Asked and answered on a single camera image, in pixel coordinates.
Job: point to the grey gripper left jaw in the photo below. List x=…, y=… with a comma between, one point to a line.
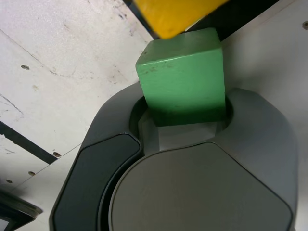
x=101, y=168

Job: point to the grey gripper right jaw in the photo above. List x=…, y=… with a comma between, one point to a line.
x=204, y=187

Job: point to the green cube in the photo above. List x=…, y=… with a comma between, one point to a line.
x=180, y=79

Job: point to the yellow cube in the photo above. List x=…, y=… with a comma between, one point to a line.
x=168, y=14

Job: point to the black tape strip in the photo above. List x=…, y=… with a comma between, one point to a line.
x=29, y=144

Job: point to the black box with grey rim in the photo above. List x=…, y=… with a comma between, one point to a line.
x=14, y=211

